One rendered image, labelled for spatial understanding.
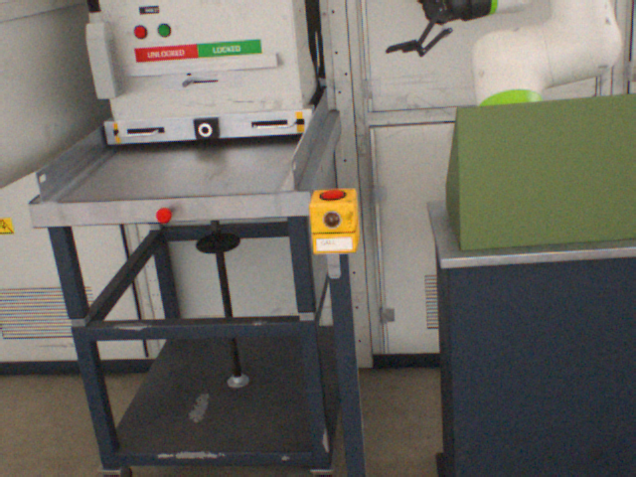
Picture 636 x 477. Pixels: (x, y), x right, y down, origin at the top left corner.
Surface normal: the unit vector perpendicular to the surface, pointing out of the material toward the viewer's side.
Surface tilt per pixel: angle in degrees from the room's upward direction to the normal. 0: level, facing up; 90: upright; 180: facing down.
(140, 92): 90
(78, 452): 0
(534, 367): 90
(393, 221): 90
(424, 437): 0
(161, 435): 0
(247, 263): 90
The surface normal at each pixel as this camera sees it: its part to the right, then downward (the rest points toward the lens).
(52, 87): 0.95, 0.04
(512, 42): -0.38, -0.37
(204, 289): -0.11, 0.38
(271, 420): -0.09, -0.92
